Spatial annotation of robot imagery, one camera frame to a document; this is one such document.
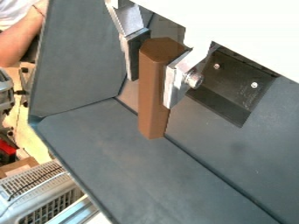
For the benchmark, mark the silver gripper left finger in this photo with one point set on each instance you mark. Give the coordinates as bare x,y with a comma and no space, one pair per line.
133,32

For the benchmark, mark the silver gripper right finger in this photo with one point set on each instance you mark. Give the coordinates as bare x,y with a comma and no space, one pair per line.
183,74

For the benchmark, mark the person's forearm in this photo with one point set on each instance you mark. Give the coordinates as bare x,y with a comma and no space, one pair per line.
22,18

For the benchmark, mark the black curved holder stand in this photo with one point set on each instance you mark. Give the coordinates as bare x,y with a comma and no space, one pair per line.
234,86

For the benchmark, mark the white plastic crate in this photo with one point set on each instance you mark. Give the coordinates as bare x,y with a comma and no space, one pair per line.
37,194

